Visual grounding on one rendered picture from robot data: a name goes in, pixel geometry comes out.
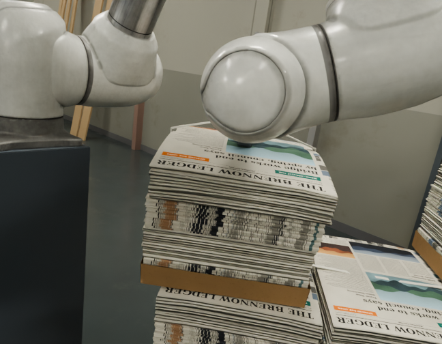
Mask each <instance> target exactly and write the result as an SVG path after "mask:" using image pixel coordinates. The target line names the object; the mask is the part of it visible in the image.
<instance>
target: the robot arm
mask: <svg viewBox="0 0 442 344"><path fill-rule="evenodd" d="M165 2H166V0H112V3H111V5H110V9H109V10H107V11H105V12H102V13H100V14H98V15H97V16H95V17H94V19H93V21H92V22H91V23H90V25H89V26H88V27H87V28H86V30H84V31H83V33H82V35H74V34H73V33H70V32H68V31H66V26H65V21H64V20H63V19H62V17H60V15H59V14H58V13H57V12H56V11H53V10H52V9H51V8H50V7H48V6H47V5H45V4H41V3H32V2H24V1H6V0H2V1H0V152H2V151H8V150H13V149H32V148H44V147H79V146H82V145H83V140H82V139H81V138H80V137H76V136H74V135H72V134H70V133H68V132H66V131H65V130H64V122H63V108H64V107H69V106H74V105H81V106H91V107H126V106H134V105H137V104H141V103H143V102H145V101H148V100H149V99H151V98H152V97H154V96H155V95H156V93H157V92H158V90H159V88H160V86H161V83H162V77H163V68H162V63H161V61H160V58H159V56H158V54H157V51H158V43H157V40H156V37H155V34H154V32H153V29H154V27H155V25H156V23H157V21H158V18H159V16H160V13H161V11H162V8H163V7H164V4H165ZM325 13H326V19H325V22H323V23H319V24H316V25H311V26H308V27H302V28H299V29H292V30H288V31H278V32H271V33H261V32H255V34H254V35H253V36H246V37H242V38H238V39H236V40H233V41H230V42H228V43H227V44H225V45H224V46H222V47H221V48H219V49H218V50H217V51H216V52H215V53H214V54H213V56H212V57H211V59H210V60H209V61H208V63H207V65H206V66H205V69H204V71H203V75H202V78H201V85H200V93H201V100H202V104H203V108H204V111H205V114H206V117H207V118H208V120H209V121H210V122H211V124H212V125H213V127H214V128H215V129H216V130H217V131H219V132H220V133H222V134H223V135H224V136H226V137H228V138H230V139H232V140H234V141H237V144H238V146H242V147H249V148H251V147H252V144H253V143H262V142H266V141H269V140H272V139H281V138H282V137H285V136H287V135H289V134H292V133H294V132H298V131H300V130H304V129H306V128H311V127H313V126H318V125H321V124H326V123H329V122H333V121H339V120H343V119H359V118H367V117H374V116H378V115H384V114H388V113H393V112H396V111H401V110H404V109H408V108H411V107H414V106H418V105H421V104H423V103H425V102H428V101H431V100H434V99H436V98H438V97H440V96H442V0H329V1H328V2H327V5H326V6H325Z"/></svg>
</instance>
